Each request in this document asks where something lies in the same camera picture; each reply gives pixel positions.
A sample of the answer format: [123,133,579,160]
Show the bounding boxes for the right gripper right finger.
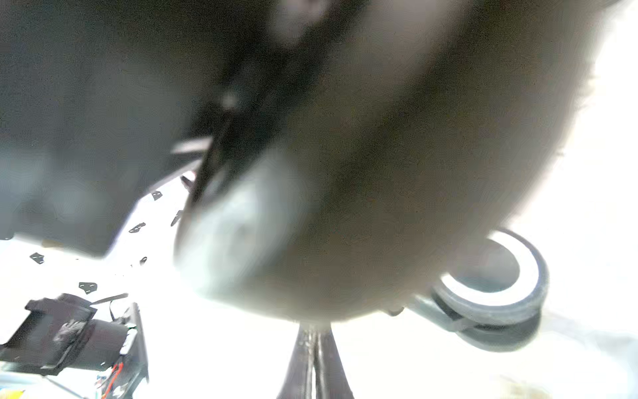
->
[315,327,354,399]

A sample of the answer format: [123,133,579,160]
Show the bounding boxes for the pink hard-shell suitcase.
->
[1,1,606,323]

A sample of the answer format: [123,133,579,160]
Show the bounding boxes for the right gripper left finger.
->
[277,325,316,399]

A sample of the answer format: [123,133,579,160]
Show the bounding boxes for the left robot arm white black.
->
[1,294,149,398]

